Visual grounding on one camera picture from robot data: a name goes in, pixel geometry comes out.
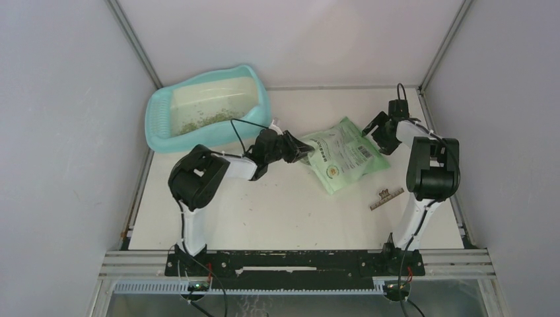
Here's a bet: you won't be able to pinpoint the teal plastic litter box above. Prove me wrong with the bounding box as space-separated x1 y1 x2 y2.
144 65 272 153

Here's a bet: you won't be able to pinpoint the right black camera cable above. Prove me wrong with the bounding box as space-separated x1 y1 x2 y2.
396 83 461 317

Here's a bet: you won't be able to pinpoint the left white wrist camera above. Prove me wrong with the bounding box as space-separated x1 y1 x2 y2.
268 118 283 135

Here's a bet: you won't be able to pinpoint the green cat litter bag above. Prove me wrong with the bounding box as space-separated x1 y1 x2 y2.
302 117 390 195

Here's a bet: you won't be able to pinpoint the green litter pellets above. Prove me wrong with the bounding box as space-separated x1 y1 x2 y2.
174 109 244 135

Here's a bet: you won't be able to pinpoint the torn brown bag strip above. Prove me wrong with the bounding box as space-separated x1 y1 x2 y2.
368 188 404 211

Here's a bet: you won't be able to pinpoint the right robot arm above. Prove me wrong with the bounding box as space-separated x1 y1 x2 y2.
362 99 460 275

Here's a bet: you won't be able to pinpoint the black mounting base bar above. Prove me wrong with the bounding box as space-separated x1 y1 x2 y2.
164 249 426 291

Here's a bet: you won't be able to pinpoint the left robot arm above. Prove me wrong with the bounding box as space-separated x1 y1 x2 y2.
168 128 314 275

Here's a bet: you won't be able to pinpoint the white slotted cable duct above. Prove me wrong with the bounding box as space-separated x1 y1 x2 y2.
112 280 387 295

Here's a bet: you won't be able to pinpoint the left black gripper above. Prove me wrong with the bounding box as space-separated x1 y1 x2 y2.
265 130 314 164

